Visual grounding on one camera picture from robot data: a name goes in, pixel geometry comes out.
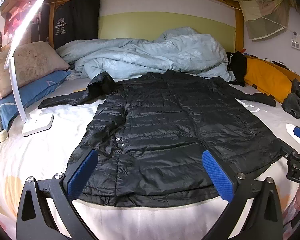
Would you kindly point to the wooden bed frame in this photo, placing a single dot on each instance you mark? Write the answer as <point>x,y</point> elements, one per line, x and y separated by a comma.
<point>150,18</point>

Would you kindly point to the beige pillow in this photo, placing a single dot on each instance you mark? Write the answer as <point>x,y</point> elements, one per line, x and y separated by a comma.
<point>32,61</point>

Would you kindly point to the white wall socket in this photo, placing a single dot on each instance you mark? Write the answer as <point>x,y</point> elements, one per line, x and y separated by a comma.
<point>295,41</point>

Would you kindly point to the plaid hanging curtain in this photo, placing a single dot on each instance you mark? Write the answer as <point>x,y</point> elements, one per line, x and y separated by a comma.
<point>265,18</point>

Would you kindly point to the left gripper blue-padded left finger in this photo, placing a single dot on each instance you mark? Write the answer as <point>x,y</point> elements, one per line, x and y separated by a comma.
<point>35,220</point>

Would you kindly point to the black cloth by cushion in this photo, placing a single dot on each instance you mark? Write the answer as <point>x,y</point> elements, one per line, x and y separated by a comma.
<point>237,64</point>

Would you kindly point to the orange yellow cushion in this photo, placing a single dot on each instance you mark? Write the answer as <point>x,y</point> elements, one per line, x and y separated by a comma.
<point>267,79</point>

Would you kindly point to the dark grey clothes pile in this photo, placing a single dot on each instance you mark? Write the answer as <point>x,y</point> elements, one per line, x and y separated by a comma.
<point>291,104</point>

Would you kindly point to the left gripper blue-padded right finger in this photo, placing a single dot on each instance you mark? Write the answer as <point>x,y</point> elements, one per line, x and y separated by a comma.
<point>264,220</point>

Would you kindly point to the black garment bag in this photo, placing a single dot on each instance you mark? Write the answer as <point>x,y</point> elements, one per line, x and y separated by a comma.
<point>76,20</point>

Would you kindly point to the blue pillow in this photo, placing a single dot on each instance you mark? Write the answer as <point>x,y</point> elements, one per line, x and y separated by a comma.
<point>29,94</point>

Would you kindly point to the light blue duvet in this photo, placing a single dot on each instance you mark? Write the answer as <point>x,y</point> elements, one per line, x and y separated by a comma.
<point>181,50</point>

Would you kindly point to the black puffer jacket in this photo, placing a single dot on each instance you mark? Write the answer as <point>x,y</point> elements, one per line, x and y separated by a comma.
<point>150,133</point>

